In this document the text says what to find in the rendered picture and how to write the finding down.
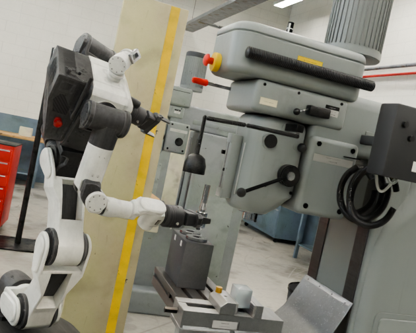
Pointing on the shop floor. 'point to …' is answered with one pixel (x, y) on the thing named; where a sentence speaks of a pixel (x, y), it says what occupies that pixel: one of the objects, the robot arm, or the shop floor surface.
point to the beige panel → (128, 168)
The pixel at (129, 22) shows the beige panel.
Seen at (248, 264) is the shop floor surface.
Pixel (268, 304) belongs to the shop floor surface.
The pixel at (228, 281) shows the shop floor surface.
